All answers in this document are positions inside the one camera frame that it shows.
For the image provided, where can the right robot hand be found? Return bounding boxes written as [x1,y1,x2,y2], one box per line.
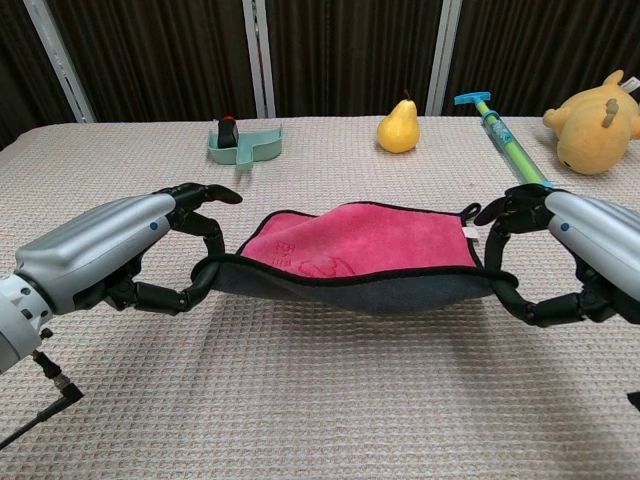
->
[473,183,640,329]

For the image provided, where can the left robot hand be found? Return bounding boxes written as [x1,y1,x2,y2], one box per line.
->
[13,182,245,316]

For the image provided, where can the pink and black cloth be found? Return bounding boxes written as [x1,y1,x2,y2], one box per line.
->
[202,200,519,317]

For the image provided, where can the yellow plush toy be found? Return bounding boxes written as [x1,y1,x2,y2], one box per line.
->
[543,69,640,176]

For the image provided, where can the green and blue water pump toy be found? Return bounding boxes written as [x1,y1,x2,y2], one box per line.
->
[453,90,556,194]

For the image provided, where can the teal plastic tray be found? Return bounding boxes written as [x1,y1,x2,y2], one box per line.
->
[207,123,285,172]

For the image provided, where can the dark pleated curtain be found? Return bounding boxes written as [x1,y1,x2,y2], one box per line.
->
[0,0,640,151]

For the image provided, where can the yellow pear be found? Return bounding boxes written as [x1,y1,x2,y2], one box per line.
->
[376,89,420,154]

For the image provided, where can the beige woven tablecloth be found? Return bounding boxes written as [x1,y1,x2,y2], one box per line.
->
[0,115,640,480]

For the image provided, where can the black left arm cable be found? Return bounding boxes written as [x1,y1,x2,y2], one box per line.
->
[0,349,85,451]

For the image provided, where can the white metal frame post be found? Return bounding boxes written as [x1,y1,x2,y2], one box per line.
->
[425,0,464,117]
[241,0,277,120]
[23,0,97,124]

